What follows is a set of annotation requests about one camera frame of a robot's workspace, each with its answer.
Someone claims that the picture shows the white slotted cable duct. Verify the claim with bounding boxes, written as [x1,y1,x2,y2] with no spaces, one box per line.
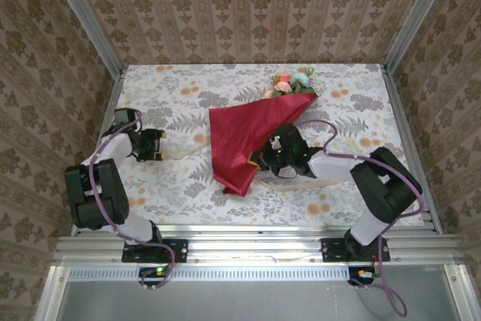
[67,265,349,283]

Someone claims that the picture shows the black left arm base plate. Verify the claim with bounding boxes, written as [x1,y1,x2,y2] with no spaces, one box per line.
[120,238,189,264]

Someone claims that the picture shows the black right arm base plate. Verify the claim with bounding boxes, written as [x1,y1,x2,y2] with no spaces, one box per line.
[320,237,391,263]

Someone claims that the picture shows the pink artificial rose stem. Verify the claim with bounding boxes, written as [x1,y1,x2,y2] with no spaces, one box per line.
[263,73,295,100]

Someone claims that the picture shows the floral fern print tablecloth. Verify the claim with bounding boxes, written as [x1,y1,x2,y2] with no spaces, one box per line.
[82,63,425,229]

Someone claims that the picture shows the grey metal shelf panel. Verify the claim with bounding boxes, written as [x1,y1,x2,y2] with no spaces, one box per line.
[56,279,461,321]

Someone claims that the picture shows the cream ribbon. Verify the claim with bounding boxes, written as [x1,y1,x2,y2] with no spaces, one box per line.
[163,136,362,194]

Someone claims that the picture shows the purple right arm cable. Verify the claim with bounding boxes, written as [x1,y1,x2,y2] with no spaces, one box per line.
[296,120,426,316]

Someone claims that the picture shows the aluminium frame post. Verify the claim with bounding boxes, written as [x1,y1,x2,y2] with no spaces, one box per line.
[382,0,458,70]
[41,0,127,76]

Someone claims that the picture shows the red wrapping paper sheet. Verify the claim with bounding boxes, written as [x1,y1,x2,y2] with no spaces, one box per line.
[207,92,319,198]

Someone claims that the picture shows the aluminium front frame rail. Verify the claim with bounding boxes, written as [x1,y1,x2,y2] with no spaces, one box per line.
[52,233,461,266]

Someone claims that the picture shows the aluminium table side rail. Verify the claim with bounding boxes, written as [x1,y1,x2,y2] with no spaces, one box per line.
[70,67,128,236]
[379,63,445,235]

